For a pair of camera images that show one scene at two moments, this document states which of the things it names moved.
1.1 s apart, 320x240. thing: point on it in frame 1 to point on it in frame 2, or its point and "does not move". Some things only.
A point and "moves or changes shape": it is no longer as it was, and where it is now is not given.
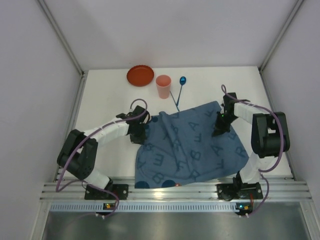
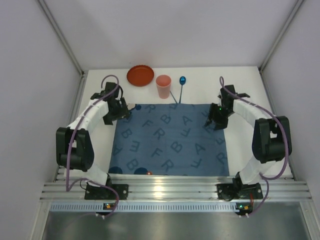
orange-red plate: [140, 75] does not move
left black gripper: [139, 135] to [119, 113]
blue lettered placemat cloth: [179, 146] moves or changes shape
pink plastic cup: [163, 83] does not move
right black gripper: [222, 125] to [216, 119]
